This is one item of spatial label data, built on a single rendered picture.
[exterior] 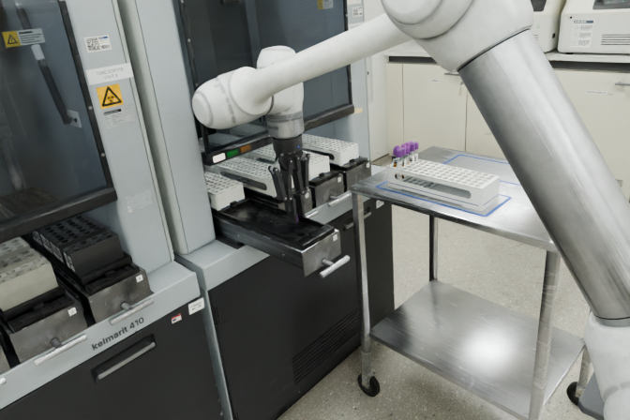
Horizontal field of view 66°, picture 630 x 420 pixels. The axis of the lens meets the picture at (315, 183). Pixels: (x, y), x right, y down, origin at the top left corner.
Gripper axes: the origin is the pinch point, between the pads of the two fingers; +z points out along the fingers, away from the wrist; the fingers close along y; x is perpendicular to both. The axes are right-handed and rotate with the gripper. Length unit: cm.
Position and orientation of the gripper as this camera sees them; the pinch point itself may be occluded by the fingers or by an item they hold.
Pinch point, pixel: (294, 208)
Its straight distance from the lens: 127.7
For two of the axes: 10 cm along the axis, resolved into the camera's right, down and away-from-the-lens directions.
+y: -6.8, 3.3, -6.5
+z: 0.9, 9.2, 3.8
